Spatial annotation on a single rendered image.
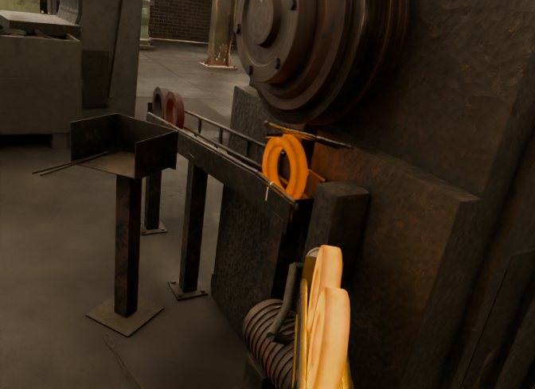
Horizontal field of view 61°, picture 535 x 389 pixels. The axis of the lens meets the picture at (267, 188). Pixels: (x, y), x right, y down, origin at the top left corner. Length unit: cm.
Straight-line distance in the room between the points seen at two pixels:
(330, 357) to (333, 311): 6
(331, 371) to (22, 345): 132
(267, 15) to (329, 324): 68
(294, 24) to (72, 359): 125
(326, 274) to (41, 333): 126
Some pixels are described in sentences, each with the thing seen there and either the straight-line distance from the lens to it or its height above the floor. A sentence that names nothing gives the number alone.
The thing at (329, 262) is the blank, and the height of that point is 78.
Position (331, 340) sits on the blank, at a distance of 60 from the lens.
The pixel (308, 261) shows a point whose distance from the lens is 87.
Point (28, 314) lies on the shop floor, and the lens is 190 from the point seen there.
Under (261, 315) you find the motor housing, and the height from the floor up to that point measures 52.
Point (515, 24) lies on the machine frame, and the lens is 90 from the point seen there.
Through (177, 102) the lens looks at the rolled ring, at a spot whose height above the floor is 72.
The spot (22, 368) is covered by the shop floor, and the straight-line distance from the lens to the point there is 170.
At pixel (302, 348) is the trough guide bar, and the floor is 70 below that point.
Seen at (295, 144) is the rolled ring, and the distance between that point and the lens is 114.
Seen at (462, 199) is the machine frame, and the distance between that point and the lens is 89.
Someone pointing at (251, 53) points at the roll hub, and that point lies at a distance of 113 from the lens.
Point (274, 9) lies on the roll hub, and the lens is 102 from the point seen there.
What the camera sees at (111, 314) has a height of 1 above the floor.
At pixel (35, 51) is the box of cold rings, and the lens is 334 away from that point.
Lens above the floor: 115
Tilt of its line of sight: 22 degrees down
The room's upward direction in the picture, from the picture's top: 9 degrees clockwise
